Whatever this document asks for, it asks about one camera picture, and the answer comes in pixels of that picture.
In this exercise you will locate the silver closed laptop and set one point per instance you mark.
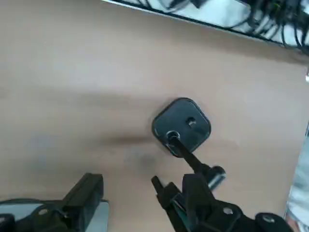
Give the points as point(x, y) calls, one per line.
point(102, 217)

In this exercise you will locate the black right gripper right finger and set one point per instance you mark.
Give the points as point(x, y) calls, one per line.
point(212, 212)

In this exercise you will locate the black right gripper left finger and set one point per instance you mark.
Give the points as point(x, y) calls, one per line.
point(79, 203)

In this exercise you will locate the aluminium table edge rail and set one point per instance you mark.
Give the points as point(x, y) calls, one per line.
point(193, 17)

